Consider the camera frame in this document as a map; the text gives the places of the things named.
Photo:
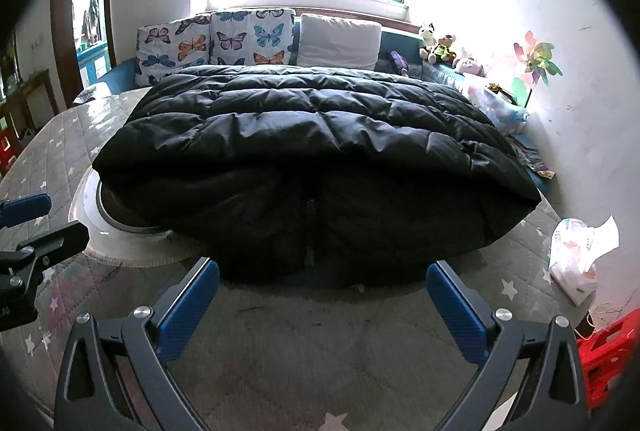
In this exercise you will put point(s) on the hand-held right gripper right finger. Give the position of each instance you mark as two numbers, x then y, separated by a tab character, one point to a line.
457	311

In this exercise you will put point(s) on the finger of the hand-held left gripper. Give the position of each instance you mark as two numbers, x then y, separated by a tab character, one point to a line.
50	241
25	208

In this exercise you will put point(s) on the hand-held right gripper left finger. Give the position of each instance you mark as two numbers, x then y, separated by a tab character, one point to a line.
187	311

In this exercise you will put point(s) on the black down jacket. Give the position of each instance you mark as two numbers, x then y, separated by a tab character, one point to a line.
300	136

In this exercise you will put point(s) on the hanging clothes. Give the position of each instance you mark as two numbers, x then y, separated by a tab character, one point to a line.
91	21

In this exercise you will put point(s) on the red plastic stool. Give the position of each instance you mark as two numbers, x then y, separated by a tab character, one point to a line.
10	148
605	361

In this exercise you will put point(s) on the wooden table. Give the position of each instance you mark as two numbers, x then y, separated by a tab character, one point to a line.
30	83

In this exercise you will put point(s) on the white crumpled bag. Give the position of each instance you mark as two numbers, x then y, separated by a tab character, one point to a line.
580	261

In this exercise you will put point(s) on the dark patterned cloth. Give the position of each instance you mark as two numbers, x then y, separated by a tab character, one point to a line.
92	94

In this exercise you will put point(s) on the blue cabinet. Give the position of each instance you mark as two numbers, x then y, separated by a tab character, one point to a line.
95	60

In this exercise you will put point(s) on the colourful cards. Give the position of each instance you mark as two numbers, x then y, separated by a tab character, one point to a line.
532	158

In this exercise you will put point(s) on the clear plastic bag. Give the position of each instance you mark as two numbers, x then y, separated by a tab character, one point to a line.
497	108

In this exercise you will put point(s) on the butterfly print pillow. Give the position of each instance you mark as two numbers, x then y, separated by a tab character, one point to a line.
252	36
172	48

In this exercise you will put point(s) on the pink plush toy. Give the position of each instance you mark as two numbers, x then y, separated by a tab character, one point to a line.
470	65

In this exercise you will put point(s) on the purple object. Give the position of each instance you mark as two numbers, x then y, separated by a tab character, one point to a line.
399	62

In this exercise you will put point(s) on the bear plush toy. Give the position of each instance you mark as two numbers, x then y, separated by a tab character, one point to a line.
442	50

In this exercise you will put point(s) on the colourful pinwheel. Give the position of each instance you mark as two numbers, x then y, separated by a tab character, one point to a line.
537	58

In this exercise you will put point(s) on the panda plush toy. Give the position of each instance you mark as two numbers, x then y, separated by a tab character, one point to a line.
427	36

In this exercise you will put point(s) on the white pillow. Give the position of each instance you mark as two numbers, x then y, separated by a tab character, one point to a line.
340	41

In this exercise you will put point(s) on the brown door frame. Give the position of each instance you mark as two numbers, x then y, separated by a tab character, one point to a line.
62	36

